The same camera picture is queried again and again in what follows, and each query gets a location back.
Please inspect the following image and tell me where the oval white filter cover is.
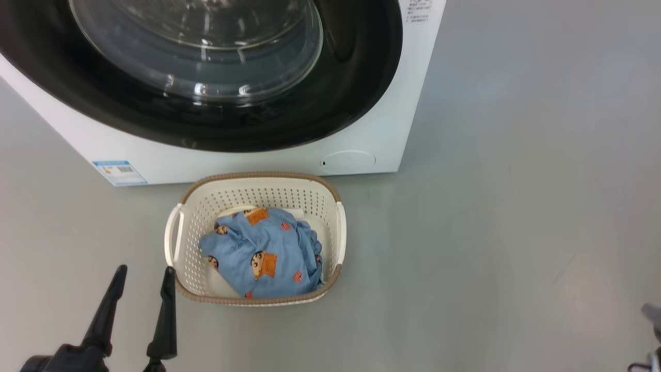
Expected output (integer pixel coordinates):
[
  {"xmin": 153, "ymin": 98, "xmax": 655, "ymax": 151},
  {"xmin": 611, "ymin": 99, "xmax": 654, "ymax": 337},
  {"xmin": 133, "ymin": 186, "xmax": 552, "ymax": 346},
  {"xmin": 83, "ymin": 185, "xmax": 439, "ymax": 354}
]
[{"xmin": 320, "ymin": 150, "xmax": 376, "ymax": 175}]

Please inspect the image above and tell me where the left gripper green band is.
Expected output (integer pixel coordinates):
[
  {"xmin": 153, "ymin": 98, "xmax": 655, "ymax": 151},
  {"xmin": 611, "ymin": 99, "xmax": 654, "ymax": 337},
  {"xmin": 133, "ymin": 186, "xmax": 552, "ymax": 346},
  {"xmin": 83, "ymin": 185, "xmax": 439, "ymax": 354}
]
[{"xmin": 83, "ymin": 265, "xmax": 178, "ymax": 372}]

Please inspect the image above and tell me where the black glass washing machine door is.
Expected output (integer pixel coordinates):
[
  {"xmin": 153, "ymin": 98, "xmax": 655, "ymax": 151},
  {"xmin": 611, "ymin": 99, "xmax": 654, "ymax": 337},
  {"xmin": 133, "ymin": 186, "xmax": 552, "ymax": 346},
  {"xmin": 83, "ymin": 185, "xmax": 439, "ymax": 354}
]
[{"xmin": 0, "ymin": 0, "xmax": 403, "ymax": 153}]

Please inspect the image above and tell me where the white front-load washing machine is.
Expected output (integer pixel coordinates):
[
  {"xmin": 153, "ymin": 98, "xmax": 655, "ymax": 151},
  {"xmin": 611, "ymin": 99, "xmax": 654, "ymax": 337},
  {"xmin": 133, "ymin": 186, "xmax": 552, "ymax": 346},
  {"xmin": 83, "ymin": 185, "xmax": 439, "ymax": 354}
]
[{"xmin": 0, "ymin": 0, "xmax": 447, "ymax": 187}]

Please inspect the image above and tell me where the blue energy label sticker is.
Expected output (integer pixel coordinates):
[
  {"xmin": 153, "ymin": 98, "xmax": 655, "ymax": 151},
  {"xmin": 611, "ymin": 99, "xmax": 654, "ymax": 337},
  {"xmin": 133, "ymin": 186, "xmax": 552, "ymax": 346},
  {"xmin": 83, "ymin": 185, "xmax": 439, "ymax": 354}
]
[{"xmin": 92, "ymin": 160, "xmax": 148, "ymax": 187}]

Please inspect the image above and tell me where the blue cartoon print garment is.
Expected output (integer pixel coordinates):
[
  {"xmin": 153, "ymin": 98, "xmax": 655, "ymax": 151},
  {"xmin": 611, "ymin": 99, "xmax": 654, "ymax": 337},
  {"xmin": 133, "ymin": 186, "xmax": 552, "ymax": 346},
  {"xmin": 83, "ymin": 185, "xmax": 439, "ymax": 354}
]
[{"xmin": 199, "ymin": 207, "xmax": 325, "ymax": 299}]

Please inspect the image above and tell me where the cream pale blue garment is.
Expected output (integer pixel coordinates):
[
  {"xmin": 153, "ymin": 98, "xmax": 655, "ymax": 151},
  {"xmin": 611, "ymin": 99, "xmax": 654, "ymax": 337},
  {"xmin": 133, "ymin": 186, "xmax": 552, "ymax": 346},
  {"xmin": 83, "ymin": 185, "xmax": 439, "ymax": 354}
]
[{"xmin": 217, "ymin": 205, "xmax": 306, "ymax": 220}]

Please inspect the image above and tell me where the cream laundry basket brown rim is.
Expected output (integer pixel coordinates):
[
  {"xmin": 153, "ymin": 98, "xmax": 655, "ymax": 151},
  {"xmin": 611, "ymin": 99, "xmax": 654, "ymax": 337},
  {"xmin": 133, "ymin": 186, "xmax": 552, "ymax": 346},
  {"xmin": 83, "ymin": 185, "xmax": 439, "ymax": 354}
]
[{"xmin": 164, "ymin": 172, "xmax": 347, "ymax": 307}]

